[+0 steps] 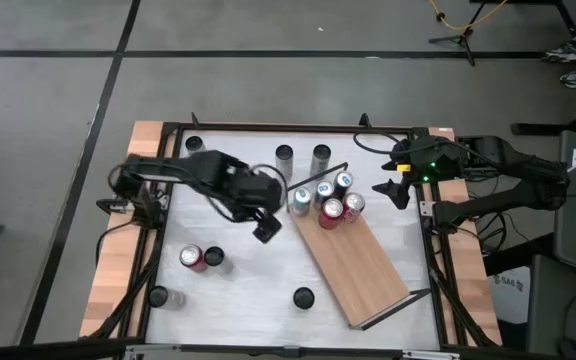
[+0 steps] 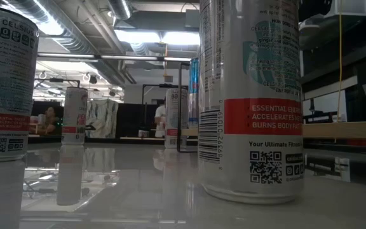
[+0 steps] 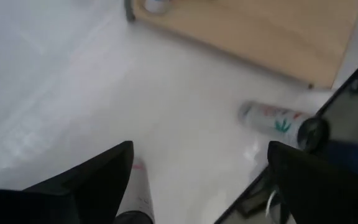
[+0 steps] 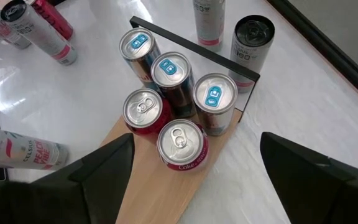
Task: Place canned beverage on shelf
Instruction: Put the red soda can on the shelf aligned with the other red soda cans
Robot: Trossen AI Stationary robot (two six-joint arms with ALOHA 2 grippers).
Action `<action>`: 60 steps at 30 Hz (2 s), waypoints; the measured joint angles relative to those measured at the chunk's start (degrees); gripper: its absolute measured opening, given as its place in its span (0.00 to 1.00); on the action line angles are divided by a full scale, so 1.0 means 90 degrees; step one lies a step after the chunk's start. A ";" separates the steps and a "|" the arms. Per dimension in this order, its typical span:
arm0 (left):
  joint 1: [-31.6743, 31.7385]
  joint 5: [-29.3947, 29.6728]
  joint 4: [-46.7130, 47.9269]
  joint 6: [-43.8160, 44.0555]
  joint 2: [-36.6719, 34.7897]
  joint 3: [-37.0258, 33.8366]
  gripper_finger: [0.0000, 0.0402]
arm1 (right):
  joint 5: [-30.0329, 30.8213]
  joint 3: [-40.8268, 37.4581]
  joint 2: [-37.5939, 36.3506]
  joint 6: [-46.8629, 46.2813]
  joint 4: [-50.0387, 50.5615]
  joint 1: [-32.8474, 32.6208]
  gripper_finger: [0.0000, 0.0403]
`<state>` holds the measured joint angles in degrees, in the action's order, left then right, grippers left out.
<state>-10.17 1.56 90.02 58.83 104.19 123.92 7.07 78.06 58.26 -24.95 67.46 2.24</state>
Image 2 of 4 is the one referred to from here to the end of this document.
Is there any person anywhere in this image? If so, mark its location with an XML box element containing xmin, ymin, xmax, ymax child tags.
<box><xmin>30</xmin><ymin>106</ymin><xmax>63</xmax><ymax>136</ymax></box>
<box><xmin>154</xmin><ymin>98</ymin><xmax>167</xmax><ymax>138</ymax></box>

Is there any silver blue Red Bull can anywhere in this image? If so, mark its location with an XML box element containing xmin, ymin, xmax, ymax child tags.
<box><xmin>188</xmin><ymin>57</ymin><xmax>201</xmax><ymax>130</ymax></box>

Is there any white patterned cloth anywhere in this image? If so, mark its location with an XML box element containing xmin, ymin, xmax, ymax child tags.
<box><xmin>86</xmin><ymin>99</ymin><xmax>119</xmax><ymax>139</ymax></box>

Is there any white Celsius energy drink can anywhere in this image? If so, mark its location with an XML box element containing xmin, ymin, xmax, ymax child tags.
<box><xmin>198</xmin><ymin>0</ymin><xmax>305</xmax><ymax>205</ymax></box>
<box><xmin>0</xmin><ymin>6</ymin><xmax>40</xmax><ymax>163</ymax></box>
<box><xmin>61</xmin><ymin>87</ymin><xmax>88</xmax><ymax>146</ymax></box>
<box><xmin>165</xmin><ymin>87</ymin><xmax>189</xmax><ymax>149</ymax></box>

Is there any silver spiral ventilation duct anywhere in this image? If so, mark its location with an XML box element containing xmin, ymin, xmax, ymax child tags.
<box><xmin>0</xmin><ymin>0</ymin><xmax>133</xmax><ymax>84</ymax></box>

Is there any long ceiling light tube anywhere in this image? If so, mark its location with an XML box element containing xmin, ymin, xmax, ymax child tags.
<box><xmin>37</xmin><ymin>52</ymin><xmax>193</xmax><ymax>63</ymax></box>

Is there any white hanging box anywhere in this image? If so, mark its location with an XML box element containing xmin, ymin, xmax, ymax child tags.
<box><xmin>323</xmin><ymin>0</ymin><xmax>366</xmax><ymax>17</ymax></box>

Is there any yellow hanging cable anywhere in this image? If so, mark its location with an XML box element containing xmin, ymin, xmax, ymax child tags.
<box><xmin>337</xmin><ymin>14</ymin><xmax>343</xmax><ymax>123</ymax></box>

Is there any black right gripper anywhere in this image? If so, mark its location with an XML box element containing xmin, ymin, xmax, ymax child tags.
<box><xmin>299</xmin><ymin>0</ymin><xmax>332</xmax><ymax>22</ymax></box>

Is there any wooden shelf with black frame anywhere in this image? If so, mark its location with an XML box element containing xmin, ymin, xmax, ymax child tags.
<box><xmin>176</xmin><ymin>61</ymin><xmax>366</xmax><ymax>153</ymax></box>

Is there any bright ceiling light panel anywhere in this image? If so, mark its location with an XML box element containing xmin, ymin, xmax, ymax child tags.
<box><xmin>114</xmin><ymin>30</ymin><xmax>201</xmax><ymax>46</ymax></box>

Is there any black partition panel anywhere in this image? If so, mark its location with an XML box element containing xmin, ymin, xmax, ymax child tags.
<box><xmin>116</xmin><ymin>103</ymin><xmax>158</xmax><ymax>138</ymax></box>

